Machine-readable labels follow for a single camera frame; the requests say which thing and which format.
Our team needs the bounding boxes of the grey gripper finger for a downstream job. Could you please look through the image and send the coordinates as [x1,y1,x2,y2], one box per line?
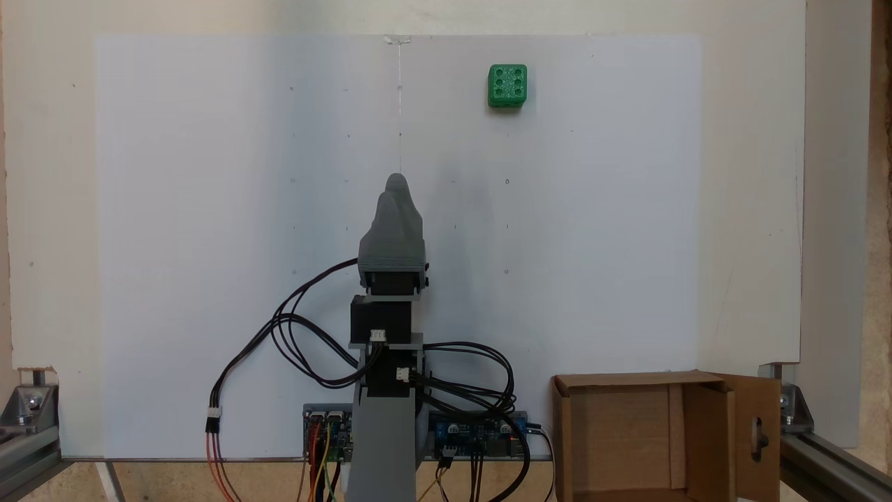
[387,172,424,231]

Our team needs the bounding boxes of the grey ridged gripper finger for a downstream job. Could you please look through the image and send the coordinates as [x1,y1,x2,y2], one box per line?
[359,190,426,261]

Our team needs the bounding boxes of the green dice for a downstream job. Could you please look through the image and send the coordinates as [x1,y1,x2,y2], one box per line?
[487,63,528,109]

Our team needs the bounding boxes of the blue circuit board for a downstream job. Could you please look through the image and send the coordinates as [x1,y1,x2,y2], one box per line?
[426,411,532,461]

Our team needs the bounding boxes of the white paper sheet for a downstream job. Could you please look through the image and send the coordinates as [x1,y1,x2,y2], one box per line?
[94,33,702,461]

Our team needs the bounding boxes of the brown cardboard box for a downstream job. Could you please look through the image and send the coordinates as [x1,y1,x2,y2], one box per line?
[552,370,783,502]

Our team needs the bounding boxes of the black gripper motor cable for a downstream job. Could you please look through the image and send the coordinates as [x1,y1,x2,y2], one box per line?
[270,258,380,390]

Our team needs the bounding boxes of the black wrist elbow cable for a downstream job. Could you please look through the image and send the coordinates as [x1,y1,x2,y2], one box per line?
[422,340,518,412]

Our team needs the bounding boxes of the circuit board with jumper wires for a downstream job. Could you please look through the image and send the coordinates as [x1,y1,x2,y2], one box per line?
[303,403,354,462]

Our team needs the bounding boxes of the black cable with white connector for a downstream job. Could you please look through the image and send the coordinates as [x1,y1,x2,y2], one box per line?
[206,314,363,434]

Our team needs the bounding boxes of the yellow jumper wire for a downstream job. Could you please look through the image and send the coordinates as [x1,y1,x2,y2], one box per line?
[315,424,334,502]

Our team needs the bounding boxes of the black elbow shoulder cable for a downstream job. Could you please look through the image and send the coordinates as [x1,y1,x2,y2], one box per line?
[411,373,534,502]

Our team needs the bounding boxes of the orange red wire bundle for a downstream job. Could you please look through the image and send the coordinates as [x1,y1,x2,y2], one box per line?
[206,429,243,502]

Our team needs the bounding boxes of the metal corner bracket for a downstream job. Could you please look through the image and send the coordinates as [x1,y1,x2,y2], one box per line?
[780,383,815,434]
[0,383,58,427]

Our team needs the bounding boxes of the aluminium frame post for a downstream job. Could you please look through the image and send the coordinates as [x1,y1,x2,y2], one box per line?
[0,422,62,502]
[779,429,892,502]

